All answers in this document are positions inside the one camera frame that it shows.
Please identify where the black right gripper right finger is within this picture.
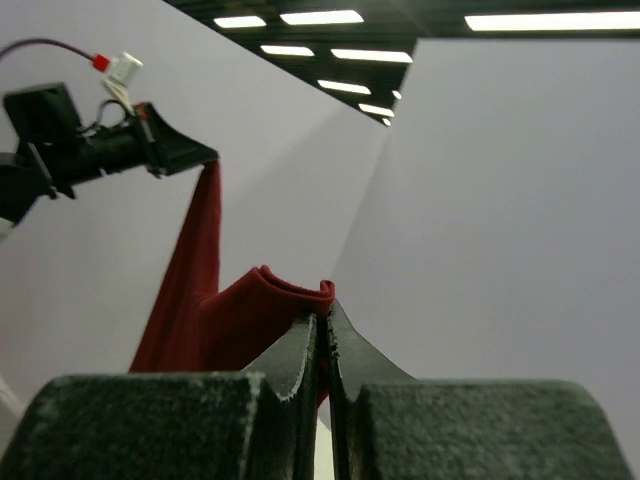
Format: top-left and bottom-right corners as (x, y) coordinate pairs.
(325, 304), (633, 480)

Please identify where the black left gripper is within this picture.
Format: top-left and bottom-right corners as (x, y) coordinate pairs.
(3, 82), (219, 199)

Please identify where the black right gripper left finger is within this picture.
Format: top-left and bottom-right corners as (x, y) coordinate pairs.
(1, 315), (319, 479)

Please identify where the dark red t-shirt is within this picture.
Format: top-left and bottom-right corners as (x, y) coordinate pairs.
(128, 162), (336, 409)

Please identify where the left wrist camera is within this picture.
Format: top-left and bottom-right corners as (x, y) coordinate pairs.
(102, 52), (143, 113)

